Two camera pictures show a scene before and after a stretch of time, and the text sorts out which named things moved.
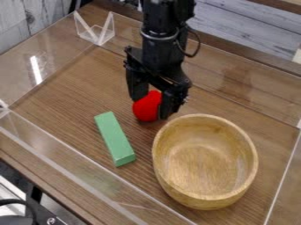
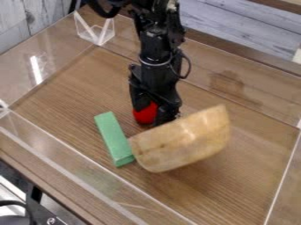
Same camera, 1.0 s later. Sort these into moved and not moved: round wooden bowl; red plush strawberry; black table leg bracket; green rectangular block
Moved: round wooden bowl
Not moved: black table leg bracket; green rectangular block; red plush strawberry
